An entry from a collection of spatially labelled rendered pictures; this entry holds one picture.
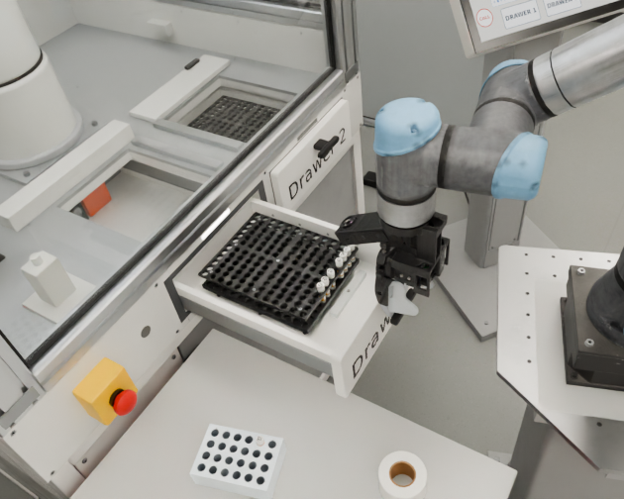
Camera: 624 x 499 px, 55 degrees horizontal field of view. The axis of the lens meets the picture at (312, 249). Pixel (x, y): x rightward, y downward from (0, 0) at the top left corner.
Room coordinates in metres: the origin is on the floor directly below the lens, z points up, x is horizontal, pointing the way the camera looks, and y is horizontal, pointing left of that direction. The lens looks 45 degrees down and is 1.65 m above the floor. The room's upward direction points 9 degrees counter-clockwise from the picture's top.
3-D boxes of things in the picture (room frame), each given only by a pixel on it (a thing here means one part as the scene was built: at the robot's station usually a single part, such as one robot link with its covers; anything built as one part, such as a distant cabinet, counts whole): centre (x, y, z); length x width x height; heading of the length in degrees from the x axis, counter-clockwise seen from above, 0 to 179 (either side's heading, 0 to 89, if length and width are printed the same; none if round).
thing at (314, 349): (0.73, 0.07, 0.86); 0.40 x 0.26 x 0.06; 52
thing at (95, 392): (0.52, 0.35, 0.88); 0.07 x 0.05 x 0.07; 142
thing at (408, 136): (0.57, -0.13, 1.21); 0.09 x 0.08 x 0.11; 62
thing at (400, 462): (0.36, -0.08, 0.78); 0.07 x 0.07 x 0.04
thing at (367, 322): (0.60, -0.10, 0.87); 0.29 x 0.02 x 0.11; 142
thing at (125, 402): (0.50, 0.32, 0.88); 0.04 x 0.03 x 0.04; 142
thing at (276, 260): (0.72, 0.06, 0.87); 0.22 x 0.18 x 0.06; 52
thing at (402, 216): (0.58, -0.13, 1.13); 0.08 x 0.08 x 0.05
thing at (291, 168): (1.04, -0.04, 0.87); 0.29 x 0.02 x 0.11; 142
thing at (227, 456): (0.43, 0.16, 0.78); 0.12 x 0.08 x 0.04; 69
